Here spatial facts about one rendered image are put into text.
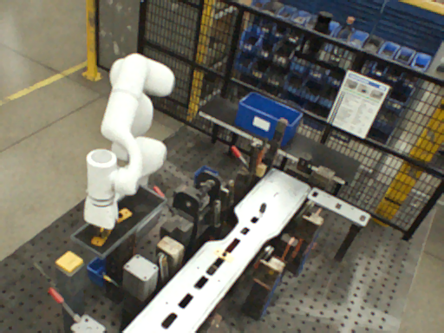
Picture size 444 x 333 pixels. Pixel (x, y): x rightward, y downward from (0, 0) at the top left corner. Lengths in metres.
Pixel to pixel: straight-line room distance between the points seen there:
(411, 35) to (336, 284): 2.04
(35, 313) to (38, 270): 0.22
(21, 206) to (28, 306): 1.50
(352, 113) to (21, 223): 2.20
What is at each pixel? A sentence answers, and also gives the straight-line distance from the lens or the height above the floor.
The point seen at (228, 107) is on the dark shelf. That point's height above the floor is 1.03.
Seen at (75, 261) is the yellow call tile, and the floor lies 1.16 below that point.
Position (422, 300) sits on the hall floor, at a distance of 3.50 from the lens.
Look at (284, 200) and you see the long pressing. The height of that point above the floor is 1.00.
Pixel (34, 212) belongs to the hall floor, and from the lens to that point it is 3.30.
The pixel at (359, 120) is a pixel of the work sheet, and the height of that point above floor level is 1.24.
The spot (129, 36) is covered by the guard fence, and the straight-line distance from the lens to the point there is 4.37.
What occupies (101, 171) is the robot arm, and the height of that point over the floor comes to 1.48.
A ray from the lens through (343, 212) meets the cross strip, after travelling 2.16.
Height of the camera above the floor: 2.30
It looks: 44 degrees down
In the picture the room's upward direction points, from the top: 12 degrees clockwise
